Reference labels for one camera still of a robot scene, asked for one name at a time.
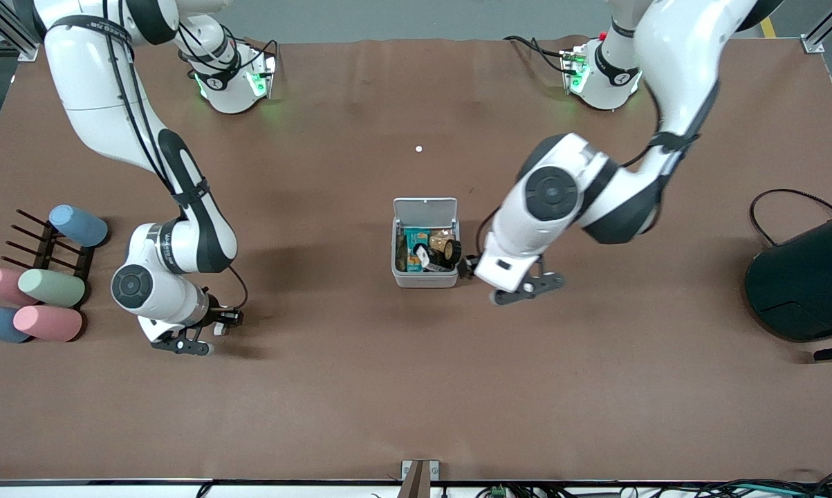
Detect black arm base cable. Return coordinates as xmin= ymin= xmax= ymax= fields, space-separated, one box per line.
xmin=246 ymin=36 xmax=281 ymax=73
xmin=504 ymin=35 xmax=575 ymax=75

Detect black appliance cable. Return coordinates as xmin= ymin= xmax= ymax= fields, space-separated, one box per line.
xmin=749 ymin=188 xmax=832 ymax=248

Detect table cover sheet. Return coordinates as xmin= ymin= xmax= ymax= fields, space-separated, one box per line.
xmin=0 ymin=38 xmax=832 ymax=483

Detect black tape roll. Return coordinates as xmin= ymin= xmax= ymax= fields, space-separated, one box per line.
xmin=429 ymin=235 xmax=463 ymax=270

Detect black cable bundle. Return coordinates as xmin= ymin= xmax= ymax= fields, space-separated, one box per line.
xmin=692 ymin=470 xmax=832 ymax=498

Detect pale green plastic cup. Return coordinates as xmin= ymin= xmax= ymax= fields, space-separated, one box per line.
xmin=18 ymin=268 xmax=86 ymax=308

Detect metal table edge bracket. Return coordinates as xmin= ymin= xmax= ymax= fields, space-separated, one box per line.
xmin=400 ymin=460 xmax=440 ymax=498

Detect dark teal round appliance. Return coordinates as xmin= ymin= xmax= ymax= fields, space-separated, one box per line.
xmin=745 ymin=210 xmax=832 ymax=362

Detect aluminium frame profile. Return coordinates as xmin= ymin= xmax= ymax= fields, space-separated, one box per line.
xmin=0 ymin=0 xmax=41 ymax=62
xmin=801 ymin=0 xmax=832 ymax=55

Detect teal snack packet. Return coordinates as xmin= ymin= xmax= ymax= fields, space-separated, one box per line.
xmin=405 ymin=229 xmax=432 ymax=272

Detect white lidded trash bin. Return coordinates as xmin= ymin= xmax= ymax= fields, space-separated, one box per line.
xmin=391 ymin=198 xmax=461 ymax=289

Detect black cup rack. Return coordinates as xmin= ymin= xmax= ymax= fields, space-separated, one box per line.
xmin=1 ymin=209 xmax=97 ymax=305

